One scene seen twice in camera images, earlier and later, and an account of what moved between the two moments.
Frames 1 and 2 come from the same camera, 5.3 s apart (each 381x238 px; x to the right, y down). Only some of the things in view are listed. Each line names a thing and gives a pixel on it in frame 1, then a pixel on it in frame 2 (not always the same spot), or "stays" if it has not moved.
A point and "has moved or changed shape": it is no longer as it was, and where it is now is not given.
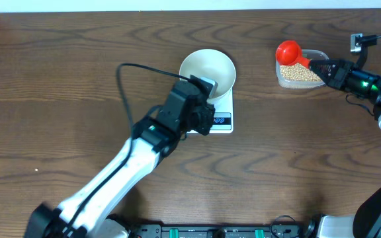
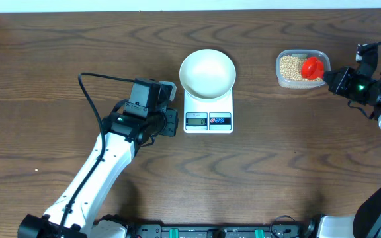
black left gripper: x=205 y=116 -> x=171 y=116
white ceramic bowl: x=212 y=64 stays
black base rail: x=220 y=231 stays
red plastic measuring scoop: x=289 y=52 has moved or changed shape
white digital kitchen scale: x=223 y=116 stays
